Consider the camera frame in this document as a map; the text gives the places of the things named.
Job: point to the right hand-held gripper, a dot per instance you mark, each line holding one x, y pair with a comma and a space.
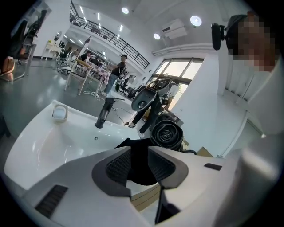
158, 83

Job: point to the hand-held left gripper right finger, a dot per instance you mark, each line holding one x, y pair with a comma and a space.
199, 188

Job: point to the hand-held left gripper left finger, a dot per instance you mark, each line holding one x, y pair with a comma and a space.
84, 190

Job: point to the black hair dryer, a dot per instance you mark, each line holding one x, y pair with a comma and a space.
167, 135

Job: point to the large glass window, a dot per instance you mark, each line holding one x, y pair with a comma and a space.
177, 71

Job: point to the white sink basin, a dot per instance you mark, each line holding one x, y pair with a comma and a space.
55, 150

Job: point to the black faucet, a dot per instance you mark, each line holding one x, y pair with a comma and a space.
104, 113

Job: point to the wooden plank platform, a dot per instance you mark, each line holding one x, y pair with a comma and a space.
144, 199

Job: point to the round ceiling light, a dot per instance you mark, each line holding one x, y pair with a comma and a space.
125, 10
156, 36
196, 20

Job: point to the black mezzanine railing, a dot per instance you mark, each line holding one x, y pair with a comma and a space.
124, 44

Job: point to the wooden table checked cloth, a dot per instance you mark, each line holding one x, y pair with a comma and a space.
99, 71

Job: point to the white ceiling air conditioner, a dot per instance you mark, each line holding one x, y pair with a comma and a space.
174, 28

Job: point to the person's white clothing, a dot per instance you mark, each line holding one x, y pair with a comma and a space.
266, 99

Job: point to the person's head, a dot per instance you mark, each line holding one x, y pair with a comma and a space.
255, 44

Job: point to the white desk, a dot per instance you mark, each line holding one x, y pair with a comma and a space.
51, 47

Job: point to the black office chair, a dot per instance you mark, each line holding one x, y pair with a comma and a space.
18, 40

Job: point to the black head-worn camera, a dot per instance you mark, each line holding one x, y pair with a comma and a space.
215, 36

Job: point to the oval wall mirror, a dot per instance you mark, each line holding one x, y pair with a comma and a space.
58, 36

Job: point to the metal frame chair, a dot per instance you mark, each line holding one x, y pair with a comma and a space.
7, 66

